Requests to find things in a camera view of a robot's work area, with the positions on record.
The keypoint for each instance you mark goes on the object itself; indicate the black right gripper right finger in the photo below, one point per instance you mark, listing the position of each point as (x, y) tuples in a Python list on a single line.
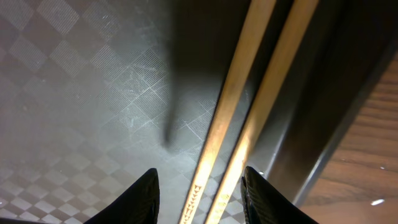
[(263, 204)]

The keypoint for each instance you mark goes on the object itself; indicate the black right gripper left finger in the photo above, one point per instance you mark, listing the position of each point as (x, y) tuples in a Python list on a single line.
[(139, 204)]

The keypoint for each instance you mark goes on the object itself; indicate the wooden chopstick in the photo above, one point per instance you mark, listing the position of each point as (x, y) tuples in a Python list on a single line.
[(254, 26), (282, 57)]

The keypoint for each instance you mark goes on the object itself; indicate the dark brown serving tray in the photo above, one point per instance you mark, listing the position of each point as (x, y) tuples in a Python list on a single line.
[(95, 93)]

